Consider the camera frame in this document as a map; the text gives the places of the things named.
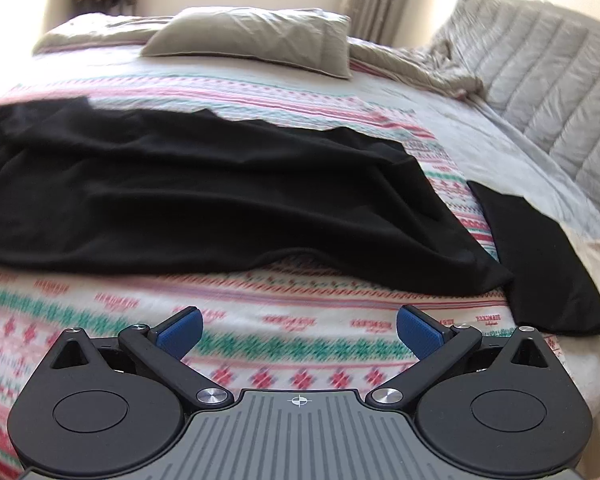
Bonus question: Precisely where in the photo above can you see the black pants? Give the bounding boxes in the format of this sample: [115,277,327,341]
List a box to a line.
[0,99,512,296]

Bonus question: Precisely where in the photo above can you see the folded black garment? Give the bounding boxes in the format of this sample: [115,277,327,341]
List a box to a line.
[468,181,600,337]

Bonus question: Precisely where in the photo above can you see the patterned red green blanket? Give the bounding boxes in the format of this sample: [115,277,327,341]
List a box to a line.
[0,58,577,480]

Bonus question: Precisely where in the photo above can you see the grey bed sheet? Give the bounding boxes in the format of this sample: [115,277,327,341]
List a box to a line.
[370,78,600,238]

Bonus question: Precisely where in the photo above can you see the grey quilted headboard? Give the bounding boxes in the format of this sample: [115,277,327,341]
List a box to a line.
[436,0,600,211]

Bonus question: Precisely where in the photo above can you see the beige pillow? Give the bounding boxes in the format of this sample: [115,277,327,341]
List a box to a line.
[142,6,351,79]

